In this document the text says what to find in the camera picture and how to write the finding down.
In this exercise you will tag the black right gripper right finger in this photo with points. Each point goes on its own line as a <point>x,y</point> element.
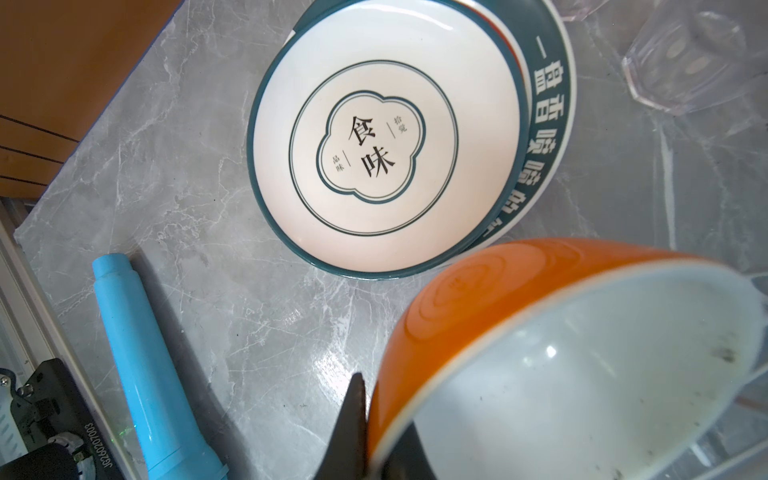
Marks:
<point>408,460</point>

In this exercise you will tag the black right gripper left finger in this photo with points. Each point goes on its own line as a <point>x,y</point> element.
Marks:
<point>345,456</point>

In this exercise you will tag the orange bowl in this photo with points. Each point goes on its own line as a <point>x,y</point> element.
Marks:
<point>565,358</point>

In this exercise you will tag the white plate teal rim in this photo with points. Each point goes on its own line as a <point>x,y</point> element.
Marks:
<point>539,36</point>

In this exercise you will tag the blue toy microphone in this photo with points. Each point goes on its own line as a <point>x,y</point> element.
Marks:
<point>170,439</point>

